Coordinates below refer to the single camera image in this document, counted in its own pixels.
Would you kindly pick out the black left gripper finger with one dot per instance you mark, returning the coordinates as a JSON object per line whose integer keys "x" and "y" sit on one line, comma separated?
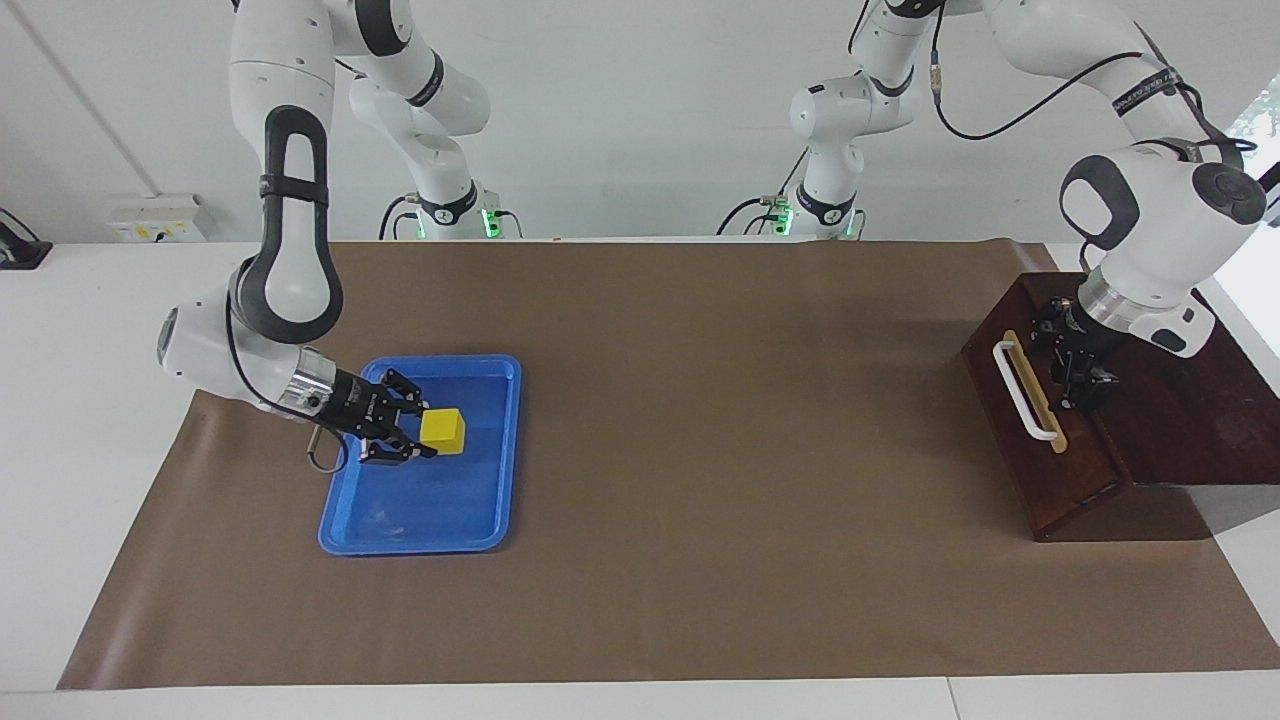
{"x": 1090, "y": 392}
{"x": 1046, "y": 328}

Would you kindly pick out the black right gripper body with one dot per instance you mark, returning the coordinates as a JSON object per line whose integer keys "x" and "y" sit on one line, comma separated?
{"x": 365, "y": 408}

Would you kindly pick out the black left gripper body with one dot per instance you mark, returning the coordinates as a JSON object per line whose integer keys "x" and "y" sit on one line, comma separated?
{"x": 1080, "y": 345}

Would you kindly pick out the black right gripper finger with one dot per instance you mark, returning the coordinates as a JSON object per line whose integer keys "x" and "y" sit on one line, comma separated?
{"x": 405, "y": 392}
{"x": 400, "y": 452}

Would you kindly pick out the yellow cube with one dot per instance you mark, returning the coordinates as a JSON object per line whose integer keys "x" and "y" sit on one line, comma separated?
{"x": 443, "y": 432}

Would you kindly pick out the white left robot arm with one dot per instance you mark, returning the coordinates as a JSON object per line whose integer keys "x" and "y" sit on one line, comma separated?
{"x": 1150, "y": 230}

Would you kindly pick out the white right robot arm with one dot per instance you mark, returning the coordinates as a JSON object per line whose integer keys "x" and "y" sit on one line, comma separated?
{"x": 290, "y": 280}

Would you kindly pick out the dark wooden drawer cabinet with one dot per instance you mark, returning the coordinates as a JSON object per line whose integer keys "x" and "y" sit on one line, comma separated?
{"x": 1190, "y": 420}

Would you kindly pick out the blue plastic tray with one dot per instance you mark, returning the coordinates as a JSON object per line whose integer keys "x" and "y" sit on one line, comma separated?
{"x": 440, "y": 500}

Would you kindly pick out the brown table mat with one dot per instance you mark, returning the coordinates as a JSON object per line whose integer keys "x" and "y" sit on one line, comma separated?
{"x": 700, "y": 450}

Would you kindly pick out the white wall power outlet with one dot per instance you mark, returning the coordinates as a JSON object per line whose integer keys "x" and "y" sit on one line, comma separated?
{"x": 155, "y": 218}

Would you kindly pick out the black desk clamp mount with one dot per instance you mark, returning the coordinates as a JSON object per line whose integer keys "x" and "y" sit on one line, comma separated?
{"x": 20, "y": 252}

